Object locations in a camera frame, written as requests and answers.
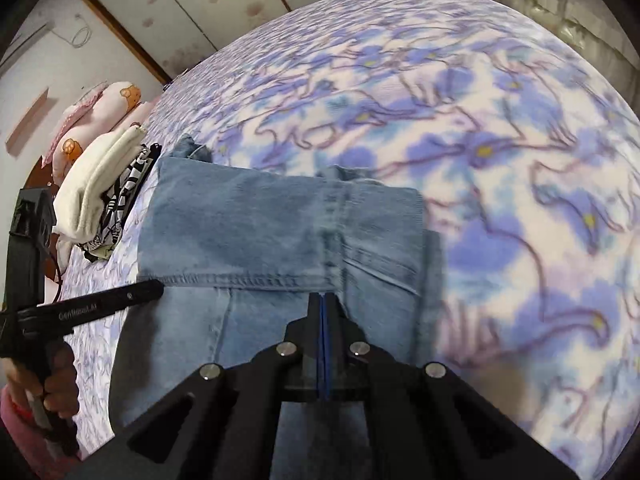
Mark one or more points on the pink bear print quilt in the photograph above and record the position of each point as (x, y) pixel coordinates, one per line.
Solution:
(117, 102)

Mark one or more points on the grey wall bar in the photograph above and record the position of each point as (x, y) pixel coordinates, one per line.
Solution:
(27, 45)

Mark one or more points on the black white patterned folded cloth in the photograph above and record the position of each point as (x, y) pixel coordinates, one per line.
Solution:
(120, 200)

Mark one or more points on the pink wall shelf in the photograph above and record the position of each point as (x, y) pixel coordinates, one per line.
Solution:
(27, 122)

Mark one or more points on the wooden headboard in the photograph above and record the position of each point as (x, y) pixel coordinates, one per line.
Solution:
(35, 177)

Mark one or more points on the purple floral blanket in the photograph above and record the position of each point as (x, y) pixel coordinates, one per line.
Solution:
(450, 110)

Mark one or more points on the beige cloth covered furniture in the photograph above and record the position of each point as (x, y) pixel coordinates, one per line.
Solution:
(550, 0)

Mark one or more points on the pink frilled pillow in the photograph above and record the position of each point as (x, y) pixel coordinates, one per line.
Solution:
(75, 116)

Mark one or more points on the person's left forearm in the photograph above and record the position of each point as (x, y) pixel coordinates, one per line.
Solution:
(20, 440)

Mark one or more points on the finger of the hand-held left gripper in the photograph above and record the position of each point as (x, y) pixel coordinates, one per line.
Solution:
(140, 292)

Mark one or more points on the floral door wardrobe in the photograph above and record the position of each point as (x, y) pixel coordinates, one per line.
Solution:
(200, 0)

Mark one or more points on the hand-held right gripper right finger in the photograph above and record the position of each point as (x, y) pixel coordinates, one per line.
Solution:
(334, 340)

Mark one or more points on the blue denim jacket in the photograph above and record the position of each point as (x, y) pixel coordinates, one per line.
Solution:
(260, 225)

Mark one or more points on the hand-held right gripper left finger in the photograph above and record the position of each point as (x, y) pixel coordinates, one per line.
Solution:
(314, 340)

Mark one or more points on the person's left hand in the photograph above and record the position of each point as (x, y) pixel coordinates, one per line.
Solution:
(62, 375)

